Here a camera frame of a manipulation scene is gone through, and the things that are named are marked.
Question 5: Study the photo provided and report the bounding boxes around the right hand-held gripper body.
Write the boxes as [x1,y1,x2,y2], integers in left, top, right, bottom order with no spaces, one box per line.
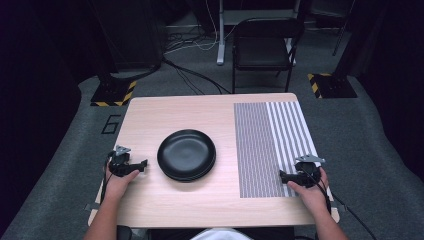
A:
[293,153,326,188]

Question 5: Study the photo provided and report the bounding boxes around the person's white shirt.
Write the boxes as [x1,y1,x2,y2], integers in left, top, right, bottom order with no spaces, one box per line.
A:
[189,227,253,240]

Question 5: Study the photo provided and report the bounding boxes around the black floor tape marking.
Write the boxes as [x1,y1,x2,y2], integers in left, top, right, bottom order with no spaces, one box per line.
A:
[100,114,122,136]

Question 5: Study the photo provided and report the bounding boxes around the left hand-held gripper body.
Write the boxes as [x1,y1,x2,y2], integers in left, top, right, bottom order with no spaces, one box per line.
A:
[108,144,141,178]

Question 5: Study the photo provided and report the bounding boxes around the white desk frame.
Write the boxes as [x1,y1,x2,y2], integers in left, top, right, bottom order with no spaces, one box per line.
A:
[215,0,302,66]

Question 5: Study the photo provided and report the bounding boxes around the black stand base hazard tape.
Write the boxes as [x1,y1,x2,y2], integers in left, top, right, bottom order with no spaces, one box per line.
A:
[307,72,358,100]
[89,71,138,108]

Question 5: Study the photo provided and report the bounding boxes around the striped grey white mat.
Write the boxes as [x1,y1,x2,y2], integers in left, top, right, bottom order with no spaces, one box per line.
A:
[233,100,326,199]

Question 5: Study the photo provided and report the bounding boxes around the left hand-held gripper cable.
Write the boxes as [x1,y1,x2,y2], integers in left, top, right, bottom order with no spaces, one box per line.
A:
[99,151,116,205]

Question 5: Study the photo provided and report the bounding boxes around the black folding chair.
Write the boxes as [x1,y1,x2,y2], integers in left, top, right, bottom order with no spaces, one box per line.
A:
[231,17,305,94]

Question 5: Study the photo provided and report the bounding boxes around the white floor cables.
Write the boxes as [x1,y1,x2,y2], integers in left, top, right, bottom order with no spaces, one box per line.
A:
[164,0,236,55]

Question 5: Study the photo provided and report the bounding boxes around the thick black floor cable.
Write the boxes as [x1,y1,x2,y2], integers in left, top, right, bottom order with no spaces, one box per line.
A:
[109,57,233,96]

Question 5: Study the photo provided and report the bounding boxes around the person's right hand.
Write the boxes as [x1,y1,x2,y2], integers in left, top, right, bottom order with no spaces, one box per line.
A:
[287,168,331,214]

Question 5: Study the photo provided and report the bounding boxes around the right hand-held gripper cable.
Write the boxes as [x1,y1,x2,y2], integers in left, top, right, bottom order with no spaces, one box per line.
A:
[299,163,379,240]

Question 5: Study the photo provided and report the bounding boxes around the hand-held gripper cable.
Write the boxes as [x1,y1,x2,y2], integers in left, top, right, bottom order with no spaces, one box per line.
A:
[99,151,116,205]
[299,163,379,240]

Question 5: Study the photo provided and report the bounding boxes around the person's left hand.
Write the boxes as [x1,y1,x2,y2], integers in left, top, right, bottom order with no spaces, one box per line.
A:
[103,166,141,203]

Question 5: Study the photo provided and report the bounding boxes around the dark curtain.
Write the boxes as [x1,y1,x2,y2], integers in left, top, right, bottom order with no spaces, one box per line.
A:
[348,0,424,179]
[0,0,83,231]

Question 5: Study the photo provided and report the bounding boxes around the black cabinet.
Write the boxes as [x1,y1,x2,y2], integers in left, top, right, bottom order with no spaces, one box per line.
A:
[89,0,168,73]

